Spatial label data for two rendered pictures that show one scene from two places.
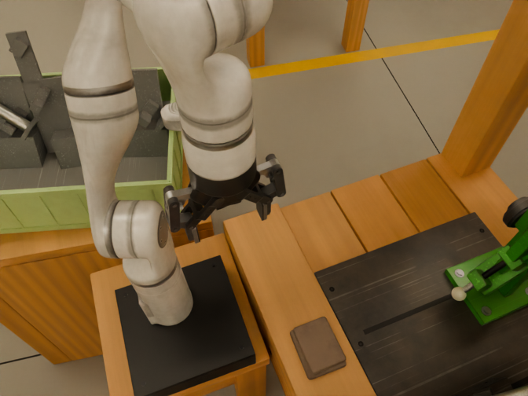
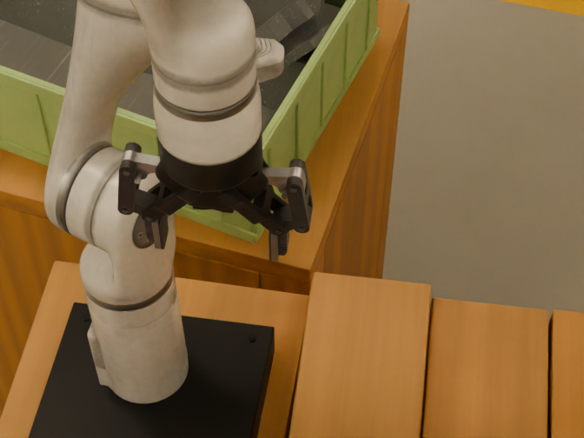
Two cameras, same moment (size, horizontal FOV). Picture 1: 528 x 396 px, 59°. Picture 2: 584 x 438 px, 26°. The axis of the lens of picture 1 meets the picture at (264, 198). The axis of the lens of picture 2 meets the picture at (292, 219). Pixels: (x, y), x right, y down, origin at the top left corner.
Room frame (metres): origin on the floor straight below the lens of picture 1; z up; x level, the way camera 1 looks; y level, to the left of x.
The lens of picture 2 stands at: (-0.17, -0.30, 2.11)
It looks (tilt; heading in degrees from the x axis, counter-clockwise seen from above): 53 degrees down; 29
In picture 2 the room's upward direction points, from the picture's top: straight up
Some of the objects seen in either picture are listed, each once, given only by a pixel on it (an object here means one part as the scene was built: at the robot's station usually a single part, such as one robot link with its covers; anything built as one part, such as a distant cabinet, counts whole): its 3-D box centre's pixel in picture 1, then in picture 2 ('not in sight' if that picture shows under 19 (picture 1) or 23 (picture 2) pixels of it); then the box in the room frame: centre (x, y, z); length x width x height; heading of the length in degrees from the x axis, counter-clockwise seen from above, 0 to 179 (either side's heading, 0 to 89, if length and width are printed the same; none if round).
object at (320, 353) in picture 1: (317, 346); not in sight; (0.29, -0.10, 0.91); 0.10 x 0.08 x 0.03; 20
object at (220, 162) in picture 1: (212, 120); (211, 76); (0.34, 0.05, 1.47); 0.11 x 0.09 x 0.06; 22
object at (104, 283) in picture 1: (176, 317); (152, 399); (0.38, 0.19, 0.83); 0.32 x 0.32 x 0.04; 20
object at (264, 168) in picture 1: (261, 171); (274, 178); (0.34, 0.00, 1.39); 0.05 x 0.02 x 0.02; 112
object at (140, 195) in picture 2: (182, 227); (142, 215); (0.30, 0.10, 1.32); 0.03 x 0.01 x 0.05; 112
